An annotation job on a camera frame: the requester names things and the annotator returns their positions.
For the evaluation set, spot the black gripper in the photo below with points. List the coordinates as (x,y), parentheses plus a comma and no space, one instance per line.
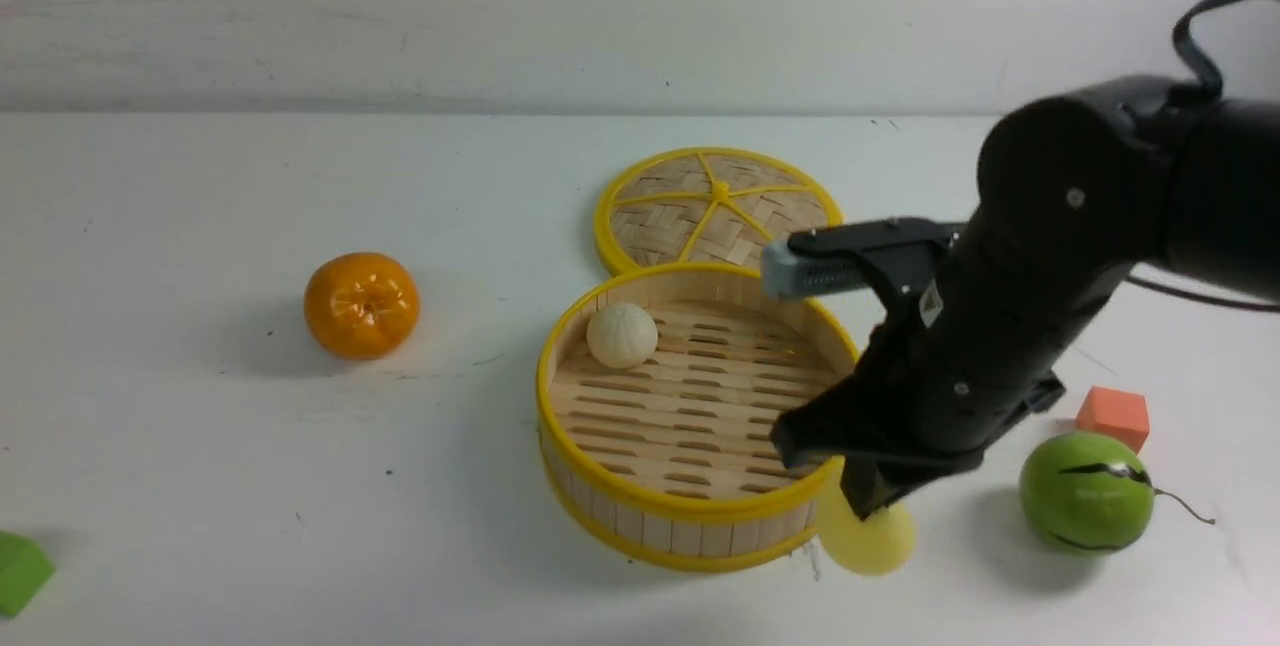
(971,328)

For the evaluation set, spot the woven bamboo steamer lid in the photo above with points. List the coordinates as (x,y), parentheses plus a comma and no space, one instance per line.
(705,205)

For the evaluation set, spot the green toy watermelon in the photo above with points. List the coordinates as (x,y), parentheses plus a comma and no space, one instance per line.
(1090,494)

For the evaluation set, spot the orange foam cube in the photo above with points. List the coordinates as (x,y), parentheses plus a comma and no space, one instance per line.
(1118,414)

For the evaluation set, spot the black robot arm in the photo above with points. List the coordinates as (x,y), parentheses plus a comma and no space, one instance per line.
(1075,191)

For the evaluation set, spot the bamboo steamer tray yellow rim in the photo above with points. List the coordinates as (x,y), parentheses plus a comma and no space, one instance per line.
(670,462)

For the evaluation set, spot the white toy bun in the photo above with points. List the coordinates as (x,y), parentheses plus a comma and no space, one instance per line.
(622,336)

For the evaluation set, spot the orange toy tangerine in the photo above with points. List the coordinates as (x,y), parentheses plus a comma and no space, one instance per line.
(361,306)

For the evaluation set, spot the yellow toy bun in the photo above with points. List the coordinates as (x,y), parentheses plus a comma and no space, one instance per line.
(870,547)

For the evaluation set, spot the green foam block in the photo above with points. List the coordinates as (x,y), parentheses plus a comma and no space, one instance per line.
(25,569)

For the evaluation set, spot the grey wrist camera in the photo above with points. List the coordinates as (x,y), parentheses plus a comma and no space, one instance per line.
(790,276)

